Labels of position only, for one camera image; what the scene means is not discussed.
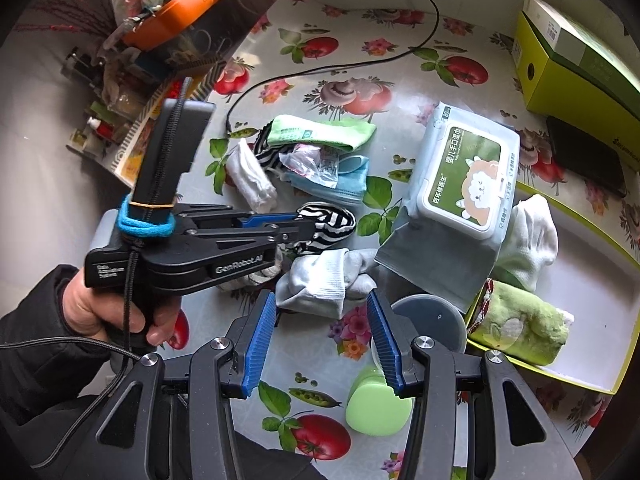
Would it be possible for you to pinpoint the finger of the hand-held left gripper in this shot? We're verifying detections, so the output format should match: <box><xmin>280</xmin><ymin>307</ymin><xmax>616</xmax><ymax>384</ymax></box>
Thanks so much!
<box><xmin>172</xmin><ymin>203</ymin><xmax>302</xmax><ymax>232</ymax></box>
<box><xmin>182</xmin><ymin>221</ymin><xmax>322</xmax><ymax>257</ymax></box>

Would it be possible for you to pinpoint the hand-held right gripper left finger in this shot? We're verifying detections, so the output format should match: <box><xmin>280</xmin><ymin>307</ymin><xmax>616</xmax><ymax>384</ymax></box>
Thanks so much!
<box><xmin>60</xmin><ymin>290</ymin><xmax>279</xmax><ymax>480</ymax></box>

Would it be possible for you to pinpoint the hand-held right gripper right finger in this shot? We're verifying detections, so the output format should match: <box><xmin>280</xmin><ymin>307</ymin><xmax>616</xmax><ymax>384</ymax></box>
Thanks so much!
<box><xmin>366</xmin><ymin>290</ymin><xmax>586</xmax><ymax>480</ymax></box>

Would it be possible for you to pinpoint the small black-white striped sock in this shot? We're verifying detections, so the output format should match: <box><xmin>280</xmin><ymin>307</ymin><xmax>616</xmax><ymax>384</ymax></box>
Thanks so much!
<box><xmin>295</xmin><ymin>202</ymin><xmax>357</xmax><ymax>256</ymax></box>

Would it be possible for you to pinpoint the large black-white striped sock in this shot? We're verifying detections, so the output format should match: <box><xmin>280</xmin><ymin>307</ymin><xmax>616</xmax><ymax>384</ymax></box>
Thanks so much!
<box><xmin>252</xmin><ymin>130</ymin><xmax>296</xmax><ymax>171</ymax></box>

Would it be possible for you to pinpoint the white sock pair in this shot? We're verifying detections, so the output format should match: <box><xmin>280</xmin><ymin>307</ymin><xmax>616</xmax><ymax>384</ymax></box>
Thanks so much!
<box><xmin>275</xmin><ymin>249</ymin><xmax>378</xmax><ymax>318</ymax></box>

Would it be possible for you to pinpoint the blue face mask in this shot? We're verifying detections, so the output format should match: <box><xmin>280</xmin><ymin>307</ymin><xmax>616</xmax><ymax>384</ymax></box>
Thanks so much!
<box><xmin>285</xmin><ymin>155</ymin><xmax>371</xmax><ymax>206</ymax></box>

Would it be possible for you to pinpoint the light green cloth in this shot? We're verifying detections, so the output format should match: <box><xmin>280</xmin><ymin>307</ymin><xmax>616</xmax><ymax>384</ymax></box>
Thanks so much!
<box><xmin>267</xmin><ymin>115</ymin><xmax>377</xmax><ymax>153</ymax></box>

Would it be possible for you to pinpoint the yellow-green cardboard tray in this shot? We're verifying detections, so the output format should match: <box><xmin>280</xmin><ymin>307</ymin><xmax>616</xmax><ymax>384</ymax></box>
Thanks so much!
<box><xmin>465</xmin><ymin>180</ymin><xmax>640</xmax><ymax>396</ymax></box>

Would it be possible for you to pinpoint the person's left forearm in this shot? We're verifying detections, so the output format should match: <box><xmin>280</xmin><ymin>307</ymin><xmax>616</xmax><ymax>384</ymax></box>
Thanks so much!
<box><xmin>0</xmin><ymin>264</ymin><xmax>126</xmax><ymax>428</ymax></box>

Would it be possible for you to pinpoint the person's left hand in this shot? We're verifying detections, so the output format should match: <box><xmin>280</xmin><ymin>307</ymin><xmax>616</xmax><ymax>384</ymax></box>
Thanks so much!
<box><xmin>67</xmin><ymin>270</ymin><xmax>182</xmax><ymax>347</ymax></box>

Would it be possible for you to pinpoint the grey round lid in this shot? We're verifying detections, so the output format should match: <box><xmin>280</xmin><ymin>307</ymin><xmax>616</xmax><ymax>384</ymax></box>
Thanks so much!
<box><xmin>390</xmin><ymin>295</ymin><xmax>467</xmax><ymax>356</ymax></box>

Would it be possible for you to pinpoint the blue yarn band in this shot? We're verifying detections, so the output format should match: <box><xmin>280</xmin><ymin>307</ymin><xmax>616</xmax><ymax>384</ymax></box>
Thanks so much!
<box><xmin>118</xmin><ymin>196</ymin><xmax>177</xmax><ymax>237</ymax></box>

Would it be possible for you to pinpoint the light green cup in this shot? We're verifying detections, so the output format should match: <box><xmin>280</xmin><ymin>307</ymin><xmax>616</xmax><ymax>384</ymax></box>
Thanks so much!
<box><xmin>346</xmin><ymin>365</ymin><xmax>415</xmax><ymax>437</ymax></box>

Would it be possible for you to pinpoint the clear plastic wrapper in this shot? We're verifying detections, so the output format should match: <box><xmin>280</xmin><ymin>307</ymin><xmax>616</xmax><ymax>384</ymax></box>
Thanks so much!
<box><xmin>282</xmin><ymin>144</ymin><xmax>343</xmax><ymax>188</ymax></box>

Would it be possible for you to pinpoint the yellow box with striped edge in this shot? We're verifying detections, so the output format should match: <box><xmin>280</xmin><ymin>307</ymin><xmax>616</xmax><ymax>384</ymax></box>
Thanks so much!
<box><xmin>112</xmin><ymin>60</ymin><xmax>228</xmax><ymax>186</ymax></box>

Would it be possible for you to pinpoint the green plush towel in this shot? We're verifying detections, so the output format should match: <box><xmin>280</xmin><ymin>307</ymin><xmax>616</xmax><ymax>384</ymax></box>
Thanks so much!
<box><xmin>467</xmin><ymin>280</ymin><xmax>575</xmax><ymax>367</ymax></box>

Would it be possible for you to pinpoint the wet wipes pack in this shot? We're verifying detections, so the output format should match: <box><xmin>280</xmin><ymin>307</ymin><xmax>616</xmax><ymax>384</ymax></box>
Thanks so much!
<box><xmin>375</xmin><ymin>102</ymin><xmax>522</xmax><ymax>313</ymax></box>

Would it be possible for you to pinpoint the floral vinyl tablecloth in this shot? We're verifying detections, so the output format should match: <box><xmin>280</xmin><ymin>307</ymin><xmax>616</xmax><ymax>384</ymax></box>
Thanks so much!
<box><xmin>85</xmin><ymin>0</ymin><xmax>640</xmax><ymax>480</ymax></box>

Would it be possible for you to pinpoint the orange plastic tray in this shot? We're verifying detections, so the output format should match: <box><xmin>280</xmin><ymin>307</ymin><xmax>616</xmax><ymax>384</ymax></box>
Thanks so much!
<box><xmin>122</xmin><ymin>0</ymin><xmax>231</xmax><ymax>51</ymax></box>

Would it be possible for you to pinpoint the flat black box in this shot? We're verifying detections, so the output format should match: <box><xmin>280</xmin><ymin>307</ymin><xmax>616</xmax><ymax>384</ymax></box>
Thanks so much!
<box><xmin>545</xmin><ymin>116</ymin><xmax>628</xmax><ymax>198</ymax></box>

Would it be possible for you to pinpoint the yellow-green cardboard box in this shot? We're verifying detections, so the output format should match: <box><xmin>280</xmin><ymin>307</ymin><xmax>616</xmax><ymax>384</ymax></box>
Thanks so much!
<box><xmin>511</xmin><ymin>10</ymin><xmax>640</xmax><ymax>146</ymax></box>

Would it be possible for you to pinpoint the white and green box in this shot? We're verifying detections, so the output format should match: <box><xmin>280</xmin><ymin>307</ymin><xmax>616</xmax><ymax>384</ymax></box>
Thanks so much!
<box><xmin>522</xmin><ymin>0</ymin><xmax>640</xmax><ymax>121</ymax></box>

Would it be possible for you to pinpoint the thin black cable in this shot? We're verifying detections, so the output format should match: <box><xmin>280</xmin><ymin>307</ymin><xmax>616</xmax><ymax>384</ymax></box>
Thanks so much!
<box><xmin>225</xmin><ymin>0</ymin><xmax>441</xmax><ymax>133</ymax></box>

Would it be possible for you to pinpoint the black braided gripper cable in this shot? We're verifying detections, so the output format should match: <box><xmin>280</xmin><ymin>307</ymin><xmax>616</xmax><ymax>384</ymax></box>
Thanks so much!
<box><xmin>0</xmin><ymin>77</ymin><xmax>193</xmax><ymax>466</ymax></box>

